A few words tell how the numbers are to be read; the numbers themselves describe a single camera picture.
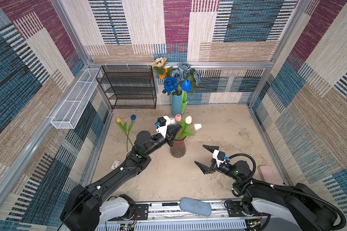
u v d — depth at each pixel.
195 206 0.73
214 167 0.66
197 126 0.78
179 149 0.98
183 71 0.90
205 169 0.65
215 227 0.70
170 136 0.62
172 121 0.74
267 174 0.83
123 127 1.07
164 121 0.59
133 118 1.11
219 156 0.62
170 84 0.70
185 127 0.79
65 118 0.69
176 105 1.03
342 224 0.40
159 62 0.85
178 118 0.73
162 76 0.93
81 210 0.39
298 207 0.43
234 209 0.73
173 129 0.66
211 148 0.75
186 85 0.50
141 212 0.73
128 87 1.11
